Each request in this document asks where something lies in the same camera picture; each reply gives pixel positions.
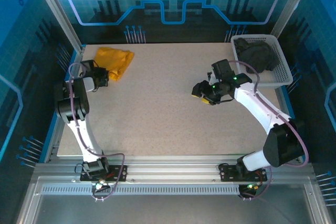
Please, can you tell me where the white left cable connector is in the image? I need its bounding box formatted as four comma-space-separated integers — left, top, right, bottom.
93, 180, 111, 192

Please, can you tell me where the aluminium front frame rail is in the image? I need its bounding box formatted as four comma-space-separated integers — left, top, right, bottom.
34, 155, 314, 183

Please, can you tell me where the yellow t-shirt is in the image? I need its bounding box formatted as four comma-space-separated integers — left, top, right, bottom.
93, 47, 135, 82

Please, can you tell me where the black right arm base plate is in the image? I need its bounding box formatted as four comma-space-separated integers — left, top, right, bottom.
218, 163, 268, 183

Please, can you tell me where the white plastic basket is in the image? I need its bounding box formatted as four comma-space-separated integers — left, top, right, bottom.
230, 34, 293, 90

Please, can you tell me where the dark grey t-shirt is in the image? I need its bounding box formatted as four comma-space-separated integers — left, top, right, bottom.
233, 37, 279, 74

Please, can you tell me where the aluminium right frame post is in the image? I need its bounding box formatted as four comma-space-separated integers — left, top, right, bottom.
269, 0, 317, 41

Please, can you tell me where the grey metal panel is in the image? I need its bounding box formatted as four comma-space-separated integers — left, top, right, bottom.
15, 176, 331, 224

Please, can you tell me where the right cable connector with lights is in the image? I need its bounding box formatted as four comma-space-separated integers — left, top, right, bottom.
238, 182, 263, 196

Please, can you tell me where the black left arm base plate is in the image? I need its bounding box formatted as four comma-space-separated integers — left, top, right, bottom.
79, 165, 129, 183

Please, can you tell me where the slotted aluminium cable duct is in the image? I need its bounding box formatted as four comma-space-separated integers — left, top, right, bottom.
41, 186, 241, 194

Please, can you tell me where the aluminium left side rail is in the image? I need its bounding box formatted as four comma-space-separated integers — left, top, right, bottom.
43, 45, 86, 163

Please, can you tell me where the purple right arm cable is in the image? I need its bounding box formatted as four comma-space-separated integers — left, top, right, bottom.
228, 60, 310, 201

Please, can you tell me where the aluminium left frame post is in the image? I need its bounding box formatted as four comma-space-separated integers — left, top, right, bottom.
28, 0, 86, 53

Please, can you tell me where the aluminium frame post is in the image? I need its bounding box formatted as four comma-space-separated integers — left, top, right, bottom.
269, 0, 317, 41
28, 0, 86, 53

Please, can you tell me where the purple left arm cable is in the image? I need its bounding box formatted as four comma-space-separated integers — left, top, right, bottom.
68, 62, 126, 202

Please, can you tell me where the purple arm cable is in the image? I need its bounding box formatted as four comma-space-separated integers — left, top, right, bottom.
228, 60, 310, 201
68, 62, 126, 202

